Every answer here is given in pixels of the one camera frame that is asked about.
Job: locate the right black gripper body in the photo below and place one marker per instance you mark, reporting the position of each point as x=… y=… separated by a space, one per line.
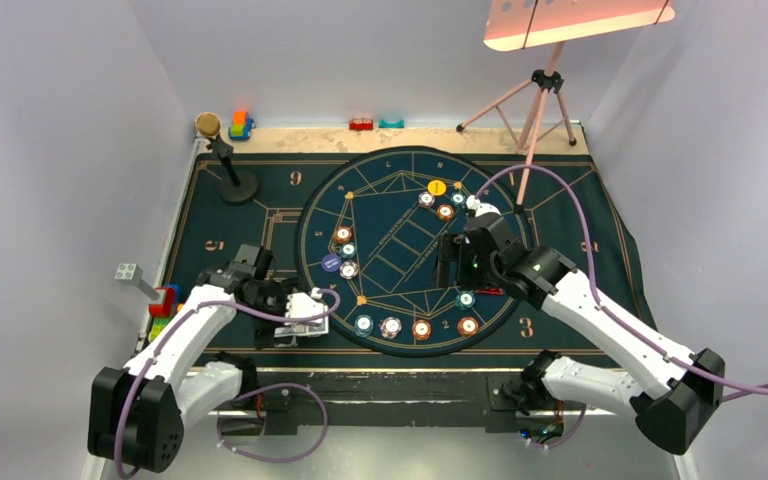
x=472 y=271

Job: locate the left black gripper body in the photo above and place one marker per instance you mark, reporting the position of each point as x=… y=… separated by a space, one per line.
x=271 y=299

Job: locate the blue playing card deck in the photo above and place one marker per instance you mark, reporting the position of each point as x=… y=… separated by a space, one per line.
x=288 y=335

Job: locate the yellow dealer button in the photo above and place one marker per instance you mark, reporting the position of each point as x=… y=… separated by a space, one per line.
x=437 y=187

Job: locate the orange red poker chip stack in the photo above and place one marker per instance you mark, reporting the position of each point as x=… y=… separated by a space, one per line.
x=421 y=330

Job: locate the green poker chip stack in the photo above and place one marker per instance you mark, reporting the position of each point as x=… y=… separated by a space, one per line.
x=363 y=325

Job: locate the pink white poker chip stack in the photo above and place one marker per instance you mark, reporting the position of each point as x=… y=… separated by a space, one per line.
x=390 y=327

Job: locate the red triangular button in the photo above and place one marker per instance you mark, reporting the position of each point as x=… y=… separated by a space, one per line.
x=490 y=291

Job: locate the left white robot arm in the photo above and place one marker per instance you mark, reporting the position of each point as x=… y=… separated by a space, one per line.
x=140 y=412

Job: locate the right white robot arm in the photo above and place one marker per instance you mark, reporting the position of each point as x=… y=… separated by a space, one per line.
x=662 y=385

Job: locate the purple small blind button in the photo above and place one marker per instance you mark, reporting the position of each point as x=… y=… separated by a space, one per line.
x=331 y=262

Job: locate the colourful lego car toy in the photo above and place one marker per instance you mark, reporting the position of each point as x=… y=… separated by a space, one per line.
x=162 y=310

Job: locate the round blue poker mat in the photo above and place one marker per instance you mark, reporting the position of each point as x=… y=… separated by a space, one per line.
x=376 y=194

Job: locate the grey lego brick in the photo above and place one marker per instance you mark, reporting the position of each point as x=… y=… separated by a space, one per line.
x=127 y=272

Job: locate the teal toy block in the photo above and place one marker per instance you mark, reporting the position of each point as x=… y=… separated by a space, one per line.
x=391 y=123

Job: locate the colourful toy block stack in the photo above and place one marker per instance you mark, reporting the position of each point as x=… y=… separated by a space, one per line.
x=241 y=126

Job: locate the gold round knob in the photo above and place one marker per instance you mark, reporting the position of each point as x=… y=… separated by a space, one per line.
x=208 y=124

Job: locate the red toy block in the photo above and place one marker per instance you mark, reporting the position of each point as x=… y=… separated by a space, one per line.
x=361 y=124

